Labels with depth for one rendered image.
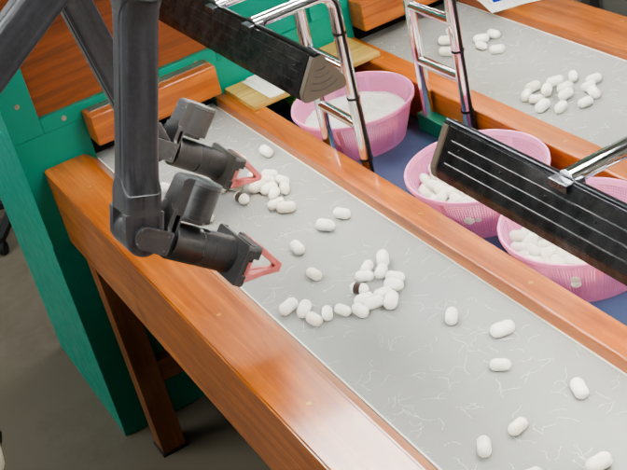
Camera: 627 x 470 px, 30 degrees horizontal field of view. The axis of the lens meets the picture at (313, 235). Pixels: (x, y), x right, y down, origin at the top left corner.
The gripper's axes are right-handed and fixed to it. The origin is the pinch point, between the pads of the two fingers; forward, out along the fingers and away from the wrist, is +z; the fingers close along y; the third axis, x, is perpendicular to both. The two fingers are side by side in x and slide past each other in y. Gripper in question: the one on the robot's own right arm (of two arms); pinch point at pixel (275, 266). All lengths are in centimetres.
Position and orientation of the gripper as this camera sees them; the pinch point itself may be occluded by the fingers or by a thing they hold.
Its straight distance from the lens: 181.0
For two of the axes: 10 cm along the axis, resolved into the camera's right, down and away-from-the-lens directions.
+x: -3.8, 9.1, 1.8
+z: 7.8, 2.1, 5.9
